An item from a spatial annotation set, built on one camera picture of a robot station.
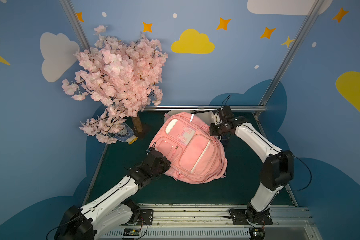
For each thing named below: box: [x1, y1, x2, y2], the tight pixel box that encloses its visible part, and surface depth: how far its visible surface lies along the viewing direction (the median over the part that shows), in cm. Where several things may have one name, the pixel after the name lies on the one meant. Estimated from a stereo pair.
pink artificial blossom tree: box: [61, 25, 168, 144], surface depth 72 cm
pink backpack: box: [149, 112, 228, 184], surface depth 86 cm
